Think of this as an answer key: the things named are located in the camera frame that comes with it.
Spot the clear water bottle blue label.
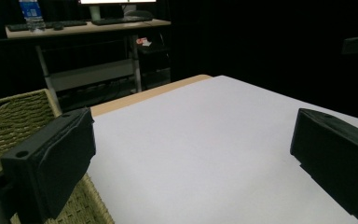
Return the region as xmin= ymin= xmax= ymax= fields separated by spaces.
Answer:
xmin=18 ymin=0 xmax=46 ymax=32

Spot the white table mat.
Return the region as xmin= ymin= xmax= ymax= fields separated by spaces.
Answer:
xmin=87 ymin=75 xmax=358 ymax=224

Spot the black keyboard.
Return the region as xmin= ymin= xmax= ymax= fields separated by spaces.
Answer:
xmin=91 ymin=16 xmax=153 ymax=26
xmin=7 ymin=20 xmax=88 ymax=32

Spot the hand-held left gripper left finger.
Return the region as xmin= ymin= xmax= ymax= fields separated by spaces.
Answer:
xmin=0 ymin=106 xmax=97 ymax=222

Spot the green woven basket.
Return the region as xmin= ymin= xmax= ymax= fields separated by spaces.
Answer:
xmin=0 ymin=88 xmax=116 ymax=224

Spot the wooden desk with white legs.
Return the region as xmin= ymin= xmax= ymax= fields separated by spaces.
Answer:
xmin=5 ymin=19 xmax=172 ymax=110

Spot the computer monitor on white stand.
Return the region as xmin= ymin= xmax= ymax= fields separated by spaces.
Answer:
xmin=77 ymin=0 xmax=158 ymax=22

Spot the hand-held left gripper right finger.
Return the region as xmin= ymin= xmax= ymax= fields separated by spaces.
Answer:
xmin=289 ymin=107 xmax=358 ymax=224

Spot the small red and white packet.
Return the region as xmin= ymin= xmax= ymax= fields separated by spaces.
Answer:
xmin=135 ymin=36 xmax=152 ymax=48

